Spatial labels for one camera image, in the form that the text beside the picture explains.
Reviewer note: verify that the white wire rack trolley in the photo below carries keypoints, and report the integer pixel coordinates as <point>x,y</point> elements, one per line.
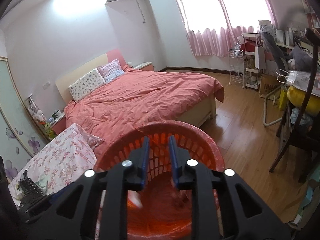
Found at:
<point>236,62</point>

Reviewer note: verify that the white shelf with plush toys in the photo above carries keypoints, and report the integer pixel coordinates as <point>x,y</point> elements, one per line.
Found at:
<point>39,117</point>

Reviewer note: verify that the pink nightstand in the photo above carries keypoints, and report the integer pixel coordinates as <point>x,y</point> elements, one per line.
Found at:
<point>145,66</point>
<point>58,123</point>

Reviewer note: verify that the pink right nightstand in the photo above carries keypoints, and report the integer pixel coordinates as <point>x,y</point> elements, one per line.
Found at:
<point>145,66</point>

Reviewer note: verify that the pink left nightstand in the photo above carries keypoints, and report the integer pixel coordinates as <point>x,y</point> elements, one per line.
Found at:
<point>58,123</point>

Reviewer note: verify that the coral pink bed duvet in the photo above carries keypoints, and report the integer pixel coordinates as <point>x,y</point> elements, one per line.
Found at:
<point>140,97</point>

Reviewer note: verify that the red plastic laundry basket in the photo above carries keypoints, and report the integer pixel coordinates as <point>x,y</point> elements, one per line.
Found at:
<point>159,218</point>

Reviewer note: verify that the beige and pink headboard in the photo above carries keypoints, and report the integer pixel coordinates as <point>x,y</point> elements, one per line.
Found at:
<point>66,80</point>

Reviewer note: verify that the frosted glass floral wardrobe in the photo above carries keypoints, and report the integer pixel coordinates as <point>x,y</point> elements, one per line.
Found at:
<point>21,139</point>

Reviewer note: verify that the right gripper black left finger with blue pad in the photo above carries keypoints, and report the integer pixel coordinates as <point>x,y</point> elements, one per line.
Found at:
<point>95,205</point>

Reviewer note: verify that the pink sheer window curtain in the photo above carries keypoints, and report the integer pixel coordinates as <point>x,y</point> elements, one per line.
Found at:
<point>213,26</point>

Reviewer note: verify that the light green crumpled wrapper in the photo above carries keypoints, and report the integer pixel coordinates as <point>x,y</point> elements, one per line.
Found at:
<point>42,183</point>

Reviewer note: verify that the crumpled white paper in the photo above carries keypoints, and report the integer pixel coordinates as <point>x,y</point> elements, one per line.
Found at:
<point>17,194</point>

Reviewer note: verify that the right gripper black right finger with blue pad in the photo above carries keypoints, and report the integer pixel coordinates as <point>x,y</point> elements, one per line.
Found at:
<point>224,206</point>

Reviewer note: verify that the pink striped pillow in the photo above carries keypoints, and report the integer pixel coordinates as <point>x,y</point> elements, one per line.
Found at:
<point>111,71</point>

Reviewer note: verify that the black mesh packaging net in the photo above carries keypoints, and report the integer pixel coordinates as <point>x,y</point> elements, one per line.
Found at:
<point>30,191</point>

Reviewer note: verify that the white floral pillow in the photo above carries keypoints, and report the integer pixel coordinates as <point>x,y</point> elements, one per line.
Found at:
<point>86,85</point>

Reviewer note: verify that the brown cardboard box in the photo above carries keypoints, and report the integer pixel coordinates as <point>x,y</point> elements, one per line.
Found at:
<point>268,83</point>

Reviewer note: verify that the red woven cloth rag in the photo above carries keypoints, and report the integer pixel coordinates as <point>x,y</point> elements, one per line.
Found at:
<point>179,198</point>

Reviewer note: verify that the pink floral table cloth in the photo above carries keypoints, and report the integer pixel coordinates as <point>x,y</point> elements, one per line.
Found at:
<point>64,159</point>

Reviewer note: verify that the dark wooden chair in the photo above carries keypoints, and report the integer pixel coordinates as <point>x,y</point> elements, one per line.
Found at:
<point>297,136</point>

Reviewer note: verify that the yellow bag on table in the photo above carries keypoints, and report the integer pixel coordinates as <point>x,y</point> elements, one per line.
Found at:
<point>296,97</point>

